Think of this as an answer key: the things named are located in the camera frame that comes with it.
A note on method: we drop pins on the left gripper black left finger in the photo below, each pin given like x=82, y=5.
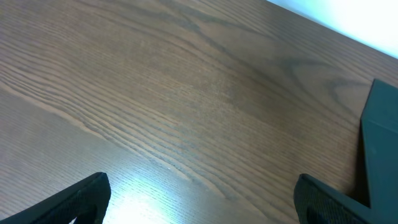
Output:
x=84, y=202

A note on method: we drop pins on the dark green box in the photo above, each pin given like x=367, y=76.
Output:
x=379, y=130

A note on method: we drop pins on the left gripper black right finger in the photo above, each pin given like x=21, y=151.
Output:
x=316, y=202

